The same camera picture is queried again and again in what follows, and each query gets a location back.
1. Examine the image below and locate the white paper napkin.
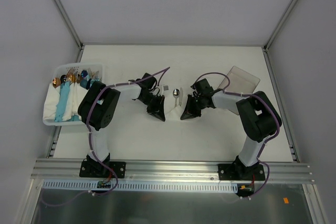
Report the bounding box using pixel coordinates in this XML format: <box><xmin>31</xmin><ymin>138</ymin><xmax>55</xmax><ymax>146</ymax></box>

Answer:
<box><xmin>164</xmin><ymin>92</ymin><xmax>187</xmax><ymax>121</ymax></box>

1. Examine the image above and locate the wooden handled spoon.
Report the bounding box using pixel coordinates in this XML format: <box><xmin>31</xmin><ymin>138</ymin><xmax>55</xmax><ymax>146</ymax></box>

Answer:
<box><xmin>173</xmin><ymin>89</ymin><xmax>180</xmax><ymax>107</ymax></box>

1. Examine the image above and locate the clear plastic utensil box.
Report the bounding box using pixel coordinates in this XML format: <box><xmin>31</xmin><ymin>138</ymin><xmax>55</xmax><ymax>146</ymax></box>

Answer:
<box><xmin>213</xmin><ymin>66</ymin><xmax>260</xmax><ymax>115</ymax></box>

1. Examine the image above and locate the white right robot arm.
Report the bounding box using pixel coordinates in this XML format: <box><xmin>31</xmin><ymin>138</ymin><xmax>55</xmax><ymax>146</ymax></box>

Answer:
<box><xmin>180</xmin><ymin>79</ymin><xmax>282</xmax><ymax>181</ymax></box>

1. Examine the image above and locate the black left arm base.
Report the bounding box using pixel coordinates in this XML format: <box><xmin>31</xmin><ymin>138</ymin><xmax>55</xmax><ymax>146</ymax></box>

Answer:
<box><xmin>79</xmin><ymin>159</ymin><xmax>126</xmax><ymax>178</ymax></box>

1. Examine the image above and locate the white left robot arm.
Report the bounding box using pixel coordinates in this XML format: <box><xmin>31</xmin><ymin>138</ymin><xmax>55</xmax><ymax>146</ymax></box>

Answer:
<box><xmin>78</xmin><ymin>73</ymin><xmax>165</xmax><ymax>177</ymax></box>

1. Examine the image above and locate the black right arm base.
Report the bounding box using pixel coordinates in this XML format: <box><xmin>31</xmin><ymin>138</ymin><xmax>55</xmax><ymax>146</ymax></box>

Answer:
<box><xmin>217</xmin><ymin>163</ymin><xmax>266</xmax><ymax>182</ymax></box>

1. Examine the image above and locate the light blue rolled napkin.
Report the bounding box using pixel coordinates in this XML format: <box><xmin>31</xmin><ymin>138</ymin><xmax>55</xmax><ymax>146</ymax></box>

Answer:
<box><xmin>55</xmin><ymin>82</ymin><xmax>71</xmax><ymax>122</ymax></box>

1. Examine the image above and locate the white rolled napkin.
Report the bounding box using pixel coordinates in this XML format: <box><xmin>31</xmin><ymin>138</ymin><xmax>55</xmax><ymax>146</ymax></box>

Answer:
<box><xmin>43</xmin><ymin>83</ymin><xmax>60</xmax><ymax>120</ymax></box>

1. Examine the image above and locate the copper fork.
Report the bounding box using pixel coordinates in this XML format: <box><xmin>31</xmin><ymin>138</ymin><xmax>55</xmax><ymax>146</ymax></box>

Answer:
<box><xmin>66</xmin><ymin>68</ymin><xmax>77</xmax><ymax>83</ymax></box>

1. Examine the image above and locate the white plastic basket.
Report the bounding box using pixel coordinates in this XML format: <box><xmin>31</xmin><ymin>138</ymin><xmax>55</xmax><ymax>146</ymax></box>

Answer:
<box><xmin>43</xmin><ymin>62</ymin><xmax>104</xmax><ymax>126</ymax></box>

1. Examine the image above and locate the copper spoon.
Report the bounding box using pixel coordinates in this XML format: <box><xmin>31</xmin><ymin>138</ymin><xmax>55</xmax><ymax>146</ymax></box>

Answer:
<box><xmin>52</xmin><ymin>78</ymin><xmax>61</xmax><ymax>88</ymax></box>

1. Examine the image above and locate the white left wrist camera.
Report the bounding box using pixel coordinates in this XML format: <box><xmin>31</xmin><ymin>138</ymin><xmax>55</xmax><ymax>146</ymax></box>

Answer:
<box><xmin>162</xmin><ymin>85</ymin><xmax>169</xmax><ymax>91</ymax></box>

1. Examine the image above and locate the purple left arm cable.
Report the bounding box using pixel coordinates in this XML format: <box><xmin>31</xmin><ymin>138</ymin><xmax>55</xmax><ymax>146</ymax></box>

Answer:
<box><xmin>85</xmin><ymin>66</ymin><xmax>171</xmax><ymax>196</ymax></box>

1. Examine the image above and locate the perforated cable duct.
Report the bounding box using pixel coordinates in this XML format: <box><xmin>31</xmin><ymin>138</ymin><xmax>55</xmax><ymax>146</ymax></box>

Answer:
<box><xmin>43</xmin><ymin>179</ymin><xmax>238</xmax><ymax>194</ymax></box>

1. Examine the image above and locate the aluminium frame rail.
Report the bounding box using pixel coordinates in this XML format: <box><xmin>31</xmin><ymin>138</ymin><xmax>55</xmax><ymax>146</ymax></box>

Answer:
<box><xmin>30</xmin><ymin>158</ymin><xmax>316</xmax><ymax>184</ymax></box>

